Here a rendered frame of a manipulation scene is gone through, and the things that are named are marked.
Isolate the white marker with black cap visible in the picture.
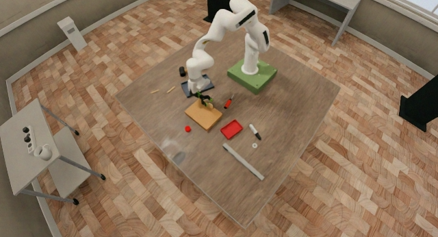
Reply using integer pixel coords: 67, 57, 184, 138
248, 123, 261, 140

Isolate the grey flat bar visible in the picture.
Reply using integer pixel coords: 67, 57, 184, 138
222, 143, 264, 180

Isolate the black rubber mallet with wooden handle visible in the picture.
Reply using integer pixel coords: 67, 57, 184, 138
179, 66, 188, 77

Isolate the red shallow tray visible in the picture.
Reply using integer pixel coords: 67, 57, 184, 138
220, 119, 243, 140

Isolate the tan wooden bench board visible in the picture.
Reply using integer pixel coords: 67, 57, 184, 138
185, 98, 222, 132

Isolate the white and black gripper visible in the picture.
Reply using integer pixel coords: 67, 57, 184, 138
188, 80, 198, 98

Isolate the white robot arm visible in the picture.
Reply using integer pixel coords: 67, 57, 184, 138
186, 0, 270, 92

